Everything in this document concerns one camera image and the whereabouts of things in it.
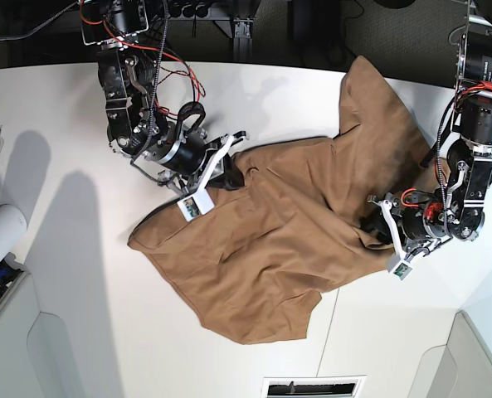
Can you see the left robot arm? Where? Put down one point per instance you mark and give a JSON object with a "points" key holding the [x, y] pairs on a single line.
{"points": [[461, 157]]}

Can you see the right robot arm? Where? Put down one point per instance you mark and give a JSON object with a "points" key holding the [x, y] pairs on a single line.
{"points": [[132, 36]]}

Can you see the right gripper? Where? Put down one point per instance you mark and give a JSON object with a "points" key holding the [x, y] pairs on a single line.
{"points": [[191, 163]]}

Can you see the white vent grille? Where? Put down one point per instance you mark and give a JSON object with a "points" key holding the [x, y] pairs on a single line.
{"points": [[330, 386]]}

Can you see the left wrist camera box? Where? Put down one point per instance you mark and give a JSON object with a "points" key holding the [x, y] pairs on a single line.
{"points": [[398, 267]]}

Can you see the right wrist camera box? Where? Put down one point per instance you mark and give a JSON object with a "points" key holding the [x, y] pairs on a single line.
{"points": [[197, 204]]}

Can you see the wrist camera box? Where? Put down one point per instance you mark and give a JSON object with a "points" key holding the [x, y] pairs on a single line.
{"points": [[398, 267], [197, 204]]}

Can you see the grey padded panel left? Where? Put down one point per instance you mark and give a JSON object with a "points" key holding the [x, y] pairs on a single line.
{"points": [[36, 358]]}

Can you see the grey padded panel right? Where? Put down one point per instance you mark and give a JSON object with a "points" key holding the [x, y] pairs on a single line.
{"points": [[460, 368]]}

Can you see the aluminium frame post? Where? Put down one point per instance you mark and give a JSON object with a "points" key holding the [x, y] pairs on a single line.
{"points": [[239, 31]]}

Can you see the tan brown t-shirt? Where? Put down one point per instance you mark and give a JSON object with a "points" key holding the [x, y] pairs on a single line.
{"points": [[254, 267]]}

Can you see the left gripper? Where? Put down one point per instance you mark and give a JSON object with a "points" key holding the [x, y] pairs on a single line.
{"points": [[410, 221]]}

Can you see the grey padded panel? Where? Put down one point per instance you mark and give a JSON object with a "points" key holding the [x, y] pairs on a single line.
{"points": [[460, 368], [36, 358]]}

